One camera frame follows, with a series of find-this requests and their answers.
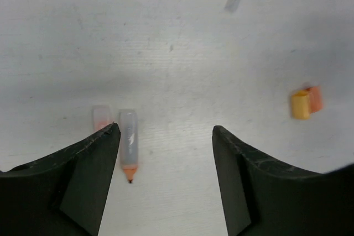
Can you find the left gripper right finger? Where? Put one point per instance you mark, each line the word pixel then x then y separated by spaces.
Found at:
pixel 262 195

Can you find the yellow pen cap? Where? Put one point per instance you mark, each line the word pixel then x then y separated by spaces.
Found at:
pixel 300 105

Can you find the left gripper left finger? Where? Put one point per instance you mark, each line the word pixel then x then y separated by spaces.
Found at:
pixel 63 193

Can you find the yellow highlighter pen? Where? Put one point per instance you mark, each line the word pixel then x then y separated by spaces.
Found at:
pixel 101 117

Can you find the orange highlighter pen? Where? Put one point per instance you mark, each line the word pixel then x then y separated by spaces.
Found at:
pixel 128 147

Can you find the orange pen cap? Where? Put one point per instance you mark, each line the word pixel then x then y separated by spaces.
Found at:
pixel 315 98

